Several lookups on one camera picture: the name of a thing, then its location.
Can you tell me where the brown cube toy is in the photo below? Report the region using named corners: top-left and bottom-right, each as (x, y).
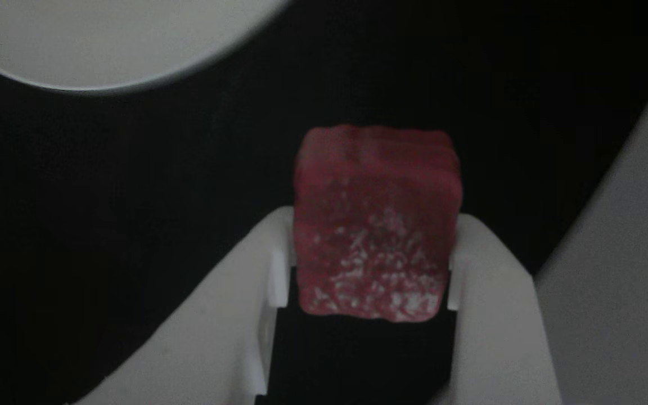
top-left (293, 124), bottom-right (464, 325)

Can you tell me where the black desk mat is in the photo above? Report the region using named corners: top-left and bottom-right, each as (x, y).
top-left (0, 0), bottom-right (648, 405)

